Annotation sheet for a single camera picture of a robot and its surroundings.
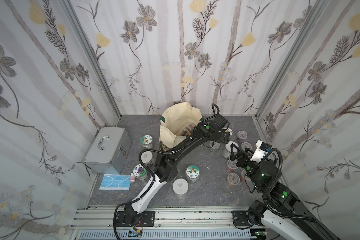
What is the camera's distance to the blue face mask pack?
857 millimetres

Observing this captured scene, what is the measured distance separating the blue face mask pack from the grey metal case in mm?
29

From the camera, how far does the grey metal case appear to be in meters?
0.82
